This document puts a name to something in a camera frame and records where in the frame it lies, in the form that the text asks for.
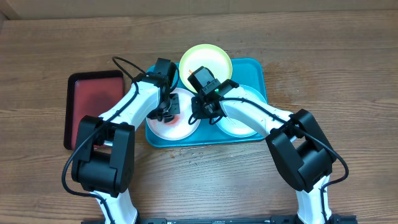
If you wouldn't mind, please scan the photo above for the orange and green sponge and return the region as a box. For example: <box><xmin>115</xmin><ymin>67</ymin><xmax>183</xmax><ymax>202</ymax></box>
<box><xmin>165</xmin><ymin>114</ymin><xmax>180</xmax><ymax>125</ymax></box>

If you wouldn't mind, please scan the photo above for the teal plastic tray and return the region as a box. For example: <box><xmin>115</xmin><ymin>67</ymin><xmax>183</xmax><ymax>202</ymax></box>
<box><xmin>146</xmin><ymin>58</ymin><xmax>267</xmax><ymax>147</ymax></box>

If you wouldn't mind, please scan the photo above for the white plastic plate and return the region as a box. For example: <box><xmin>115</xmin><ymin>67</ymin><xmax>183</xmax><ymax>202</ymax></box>
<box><xmin>146</xmin><ymin>88</ymin><xmax>200</xmax><ymax>141</ymax></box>

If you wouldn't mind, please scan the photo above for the light blue plastic plate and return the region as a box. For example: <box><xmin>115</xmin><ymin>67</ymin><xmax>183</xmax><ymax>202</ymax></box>
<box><xmin>216</xmin><ymin>85</ymin><xmax>267</xmax><ymax>138</ymax></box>

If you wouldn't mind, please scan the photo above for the green plastic plate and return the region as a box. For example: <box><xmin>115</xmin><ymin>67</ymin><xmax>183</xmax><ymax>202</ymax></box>
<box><xmin>178</xmin><ymin>44</ymin><xmax>233</xmax><ymax>93</ymax></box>

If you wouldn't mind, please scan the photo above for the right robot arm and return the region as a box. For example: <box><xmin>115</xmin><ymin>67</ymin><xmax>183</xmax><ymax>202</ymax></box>
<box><xmin>187</xmin><ymin>67</ymin><xmax>336</xmax><ymax>223</ymax></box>

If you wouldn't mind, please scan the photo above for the red and black tray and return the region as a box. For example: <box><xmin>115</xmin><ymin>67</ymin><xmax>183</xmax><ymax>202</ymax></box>
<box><xmin>63</xmin><ymin>70</ymin><xmax>124</xmax><ymax>150</ymax></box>

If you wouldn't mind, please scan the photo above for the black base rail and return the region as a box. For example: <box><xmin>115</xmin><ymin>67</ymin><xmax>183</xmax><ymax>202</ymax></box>
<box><xmin>81</xmin><ymin>214</ymin><xmax>358</xmax><ymax>224</ymax></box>

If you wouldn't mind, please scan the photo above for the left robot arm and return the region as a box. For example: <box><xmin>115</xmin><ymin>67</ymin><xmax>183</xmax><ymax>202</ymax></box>
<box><xmin>62</xmin><ymin>58</ymin><xmax>180</xmax><ymax>223</ymax></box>

